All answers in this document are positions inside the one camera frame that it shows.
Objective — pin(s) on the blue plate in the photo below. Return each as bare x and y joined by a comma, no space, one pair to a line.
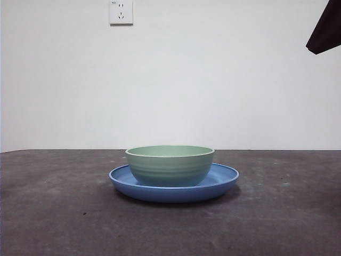
173,194

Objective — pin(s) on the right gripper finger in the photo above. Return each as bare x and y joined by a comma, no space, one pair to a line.
327,32

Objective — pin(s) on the green ribbed bowl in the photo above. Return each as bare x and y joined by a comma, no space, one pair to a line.
170,168

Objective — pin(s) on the white wall socket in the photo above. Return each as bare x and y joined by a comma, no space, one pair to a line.
121,13

